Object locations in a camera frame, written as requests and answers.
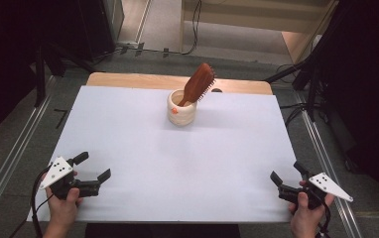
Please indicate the white board table cover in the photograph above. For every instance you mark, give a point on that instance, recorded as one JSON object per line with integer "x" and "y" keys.
{"x": 144, "y": 158}

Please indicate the light wooden table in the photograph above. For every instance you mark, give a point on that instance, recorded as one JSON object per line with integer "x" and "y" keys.
{"x": 128, "y": 80}

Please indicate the cream ringed duck cup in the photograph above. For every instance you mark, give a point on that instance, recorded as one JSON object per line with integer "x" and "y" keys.
{"x": 181, "y": 117}

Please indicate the dark cabinet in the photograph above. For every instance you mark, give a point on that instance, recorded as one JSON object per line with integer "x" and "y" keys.
{"x": 101, "y": 26}

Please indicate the black tripod legs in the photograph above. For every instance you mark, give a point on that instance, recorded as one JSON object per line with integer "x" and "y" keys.
{"x": 311, "y": 82}

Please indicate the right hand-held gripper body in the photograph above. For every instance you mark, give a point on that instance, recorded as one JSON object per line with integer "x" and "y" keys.
{"x": 326, "y": 185}

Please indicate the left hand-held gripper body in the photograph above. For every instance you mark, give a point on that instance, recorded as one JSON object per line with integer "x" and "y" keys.
{"x": 58, "y": 170}

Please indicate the person's left hand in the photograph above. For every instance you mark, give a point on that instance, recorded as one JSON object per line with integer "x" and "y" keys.
{"x": 62, "y": 211}

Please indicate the light wooden cabinet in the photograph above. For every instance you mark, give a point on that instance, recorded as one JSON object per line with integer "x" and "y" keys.
{"x": 243, "y": 16}

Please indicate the person's right hand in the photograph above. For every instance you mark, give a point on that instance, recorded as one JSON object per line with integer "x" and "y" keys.
{"x": 305, "y": 219}

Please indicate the wooden paddle hairbrush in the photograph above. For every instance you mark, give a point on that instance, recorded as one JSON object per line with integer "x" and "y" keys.
{"x": 198, "y": 82}

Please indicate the aluminium floor rail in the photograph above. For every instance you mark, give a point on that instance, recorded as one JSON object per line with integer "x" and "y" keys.
{"x": 326, "y": 165}
{"x": 12, "y": 158}

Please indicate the black stand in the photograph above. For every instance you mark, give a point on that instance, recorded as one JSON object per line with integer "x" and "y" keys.
{"x": 40, "y": 76}

